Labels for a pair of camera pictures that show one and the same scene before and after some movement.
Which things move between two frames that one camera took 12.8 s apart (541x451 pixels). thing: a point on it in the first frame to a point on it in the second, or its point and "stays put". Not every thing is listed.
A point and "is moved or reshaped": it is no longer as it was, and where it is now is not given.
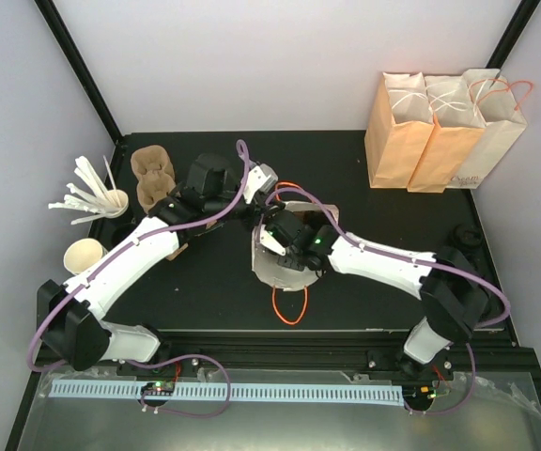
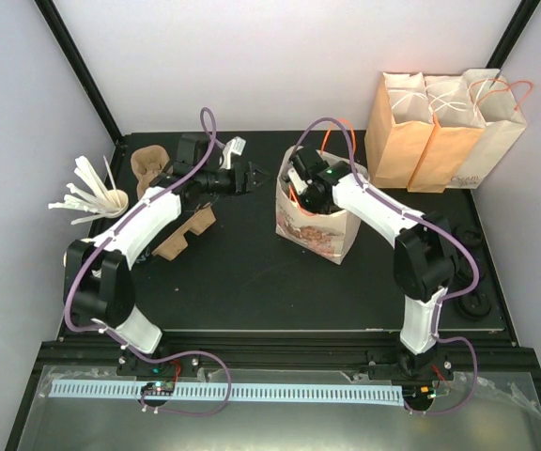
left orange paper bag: (399, 130) stays put
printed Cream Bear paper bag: (265, 258) is moved or reshaped
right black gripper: (298, 267) to (323, 207)
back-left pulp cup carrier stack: (155, 173) stays put
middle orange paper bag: (458, 123) stays put
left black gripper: (255, 214) to (237, 187)
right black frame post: (513, 34) stays put
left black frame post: (82, 66) stays put
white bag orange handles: (497, 102) stays put
